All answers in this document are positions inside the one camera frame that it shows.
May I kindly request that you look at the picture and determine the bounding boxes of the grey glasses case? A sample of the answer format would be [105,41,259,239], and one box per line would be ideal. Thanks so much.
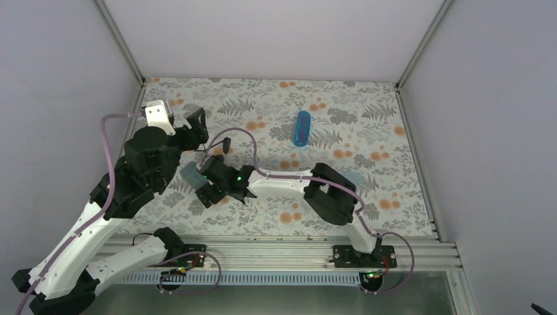
[179,161,208,191]

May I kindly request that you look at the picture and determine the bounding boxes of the blue translucent glasses case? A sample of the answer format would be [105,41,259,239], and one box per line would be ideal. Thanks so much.
[293,111,311,147]

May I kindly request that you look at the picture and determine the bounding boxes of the light blue cleaning cloth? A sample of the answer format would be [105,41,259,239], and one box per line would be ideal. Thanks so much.
[344,171,363,186]

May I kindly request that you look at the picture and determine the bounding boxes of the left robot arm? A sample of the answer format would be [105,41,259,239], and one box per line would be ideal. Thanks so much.
[12,106,208,314]

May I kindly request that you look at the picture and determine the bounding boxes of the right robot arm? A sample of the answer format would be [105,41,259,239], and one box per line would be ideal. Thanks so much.
[180,156,381,267]

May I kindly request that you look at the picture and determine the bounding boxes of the black sunglasses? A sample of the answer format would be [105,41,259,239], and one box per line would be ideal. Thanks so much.
[195,137,232,154]

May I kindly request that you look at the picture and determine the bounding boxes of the floral table mat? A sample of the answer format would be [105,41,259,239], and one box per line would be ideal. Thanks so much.
[121,77,434,237]

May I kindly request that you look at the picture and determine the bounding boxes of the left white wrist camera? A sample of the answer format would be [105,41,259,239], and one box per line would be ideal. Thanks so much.
[145,99,175,136]

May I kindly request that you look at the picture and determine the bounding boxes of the aluminium mounting rail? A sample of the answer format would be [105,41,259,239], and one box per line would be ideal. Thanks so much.
[72,234,464,272]

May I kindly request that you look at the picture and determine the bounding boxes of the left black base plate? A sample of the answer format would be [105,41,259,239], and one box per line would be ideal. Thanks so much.
[169,244,206,268]

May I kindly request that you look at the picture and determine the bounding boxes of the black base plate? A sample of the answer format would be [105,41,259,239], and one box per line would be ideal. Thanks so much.
[169,244,206,268]
[329,245,398,268]

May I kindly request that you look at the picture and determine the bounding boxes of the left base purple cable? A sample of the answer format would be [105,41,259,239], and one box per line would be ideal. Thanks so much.
[158,250,223,297]

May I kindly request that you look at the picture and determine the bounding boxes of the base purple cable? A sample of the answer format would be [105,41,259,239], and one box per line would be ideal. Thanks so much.
[158,250,223,297]
[359,231,416,297]

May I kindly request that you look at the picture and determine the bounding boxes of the left aluminium frame post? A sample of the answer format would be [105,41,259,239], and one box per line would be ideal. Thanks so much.
[94,0,145,89]

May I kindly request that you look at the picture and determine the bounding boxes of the aluminium frame post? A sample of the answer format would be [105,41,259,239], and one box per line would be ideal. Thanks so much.
[396,0,454,93]
[94,0,145,89]

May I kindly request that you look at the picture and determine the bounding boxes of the white slotted cable duct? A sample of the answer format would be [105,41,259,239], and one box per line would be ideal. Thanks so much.
[110,271,370,287]

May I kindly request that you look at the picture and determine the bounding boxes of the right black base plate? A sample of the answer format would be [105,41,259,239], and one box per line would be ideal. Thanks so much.
[329,245,398,268]

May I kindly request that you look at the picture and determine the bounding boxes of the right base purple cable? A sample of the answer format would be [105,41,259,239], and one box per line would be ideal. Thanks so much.
[359,231,416,297]

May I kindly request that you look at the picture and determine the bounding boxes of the right aluminium frame post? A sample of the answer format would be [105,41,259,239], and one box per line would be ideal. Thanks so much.
[396,0,454,93]

